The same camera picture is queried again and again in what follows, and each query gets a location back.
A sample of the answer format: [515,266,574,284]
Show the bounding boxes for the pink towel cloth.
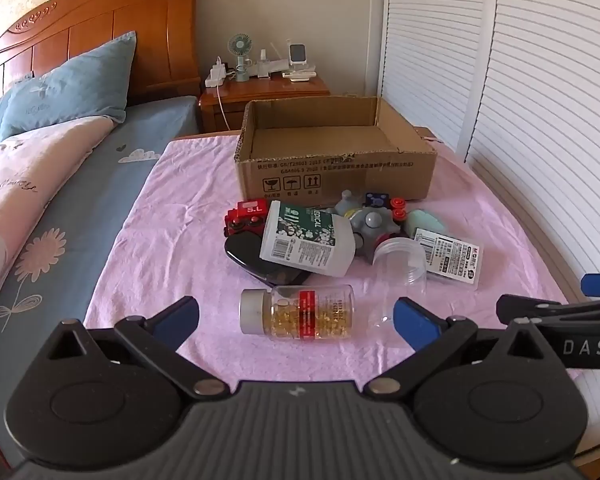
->
[82,130,582,384]

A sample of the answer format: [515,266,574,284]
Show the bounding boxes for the large blue pillow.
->
[0,31,137,137]

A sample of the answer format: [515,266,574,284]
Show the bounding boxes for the blue floral bedsheet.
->
[0,95,201,392]

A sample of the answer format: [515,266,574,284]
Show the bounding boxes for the black heart-shaped case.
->
[224,232,314,289]

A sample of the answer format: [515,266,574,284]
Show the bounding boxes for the wooden bed headboard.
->
[0,0,202,109]

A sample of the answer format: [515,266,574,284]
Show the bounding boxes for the wooden nightstand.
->
[199,76,331,135]

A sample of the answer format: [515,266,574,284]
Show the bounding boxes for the clear bottle of gold capsules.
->
[238,284,357,341]

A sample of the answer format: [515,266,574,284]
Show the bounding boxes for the white charging cable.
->
[215,85,231,132]

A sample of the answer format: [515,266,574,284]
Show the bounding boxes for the cardboard box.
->
[232,96,438,202]

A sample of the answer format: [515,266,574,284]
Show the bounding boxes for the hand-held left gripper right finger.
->
[365,297,546,402]

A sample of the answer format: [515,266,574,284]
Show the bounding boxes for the clear packaged box with label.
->
[411,227,482,289]

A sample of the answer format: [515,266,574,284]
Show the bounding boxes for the white power strip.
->
[206,57,231,87]

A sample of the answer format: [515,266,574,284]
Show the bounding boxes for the red toy block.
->
[387,197,410,236]

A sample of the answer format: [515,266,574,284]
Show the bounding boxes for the clear plastic jar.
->
[367,237,431,332]

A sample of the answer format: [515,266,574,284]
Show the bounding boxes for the pink printed quilt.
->
[0,116,116,307]

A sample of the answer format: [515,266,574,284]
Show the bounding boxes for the small green desk fan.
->
[227,34,254,84]

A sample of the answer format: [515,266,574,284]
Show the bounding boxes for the white louvered wardrobe door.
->
[378,0,499,162]
[465,0,600,462]

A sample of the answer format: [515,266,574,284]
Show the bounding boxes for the white bottle with green label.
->
[258,200,357,279]

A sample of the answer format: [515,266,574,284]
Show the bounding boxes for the grey round toy figure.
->
[330,189,407,264]

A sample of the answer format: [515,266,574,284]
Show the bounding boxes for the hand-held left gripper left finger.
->
[46,296,231,402]

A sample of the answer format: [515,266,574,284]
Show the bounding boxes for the mint green oval case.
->
[405,208,449,239]

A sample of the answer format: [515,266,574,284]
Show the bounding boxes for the red toy train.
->
[223,199,270,237]

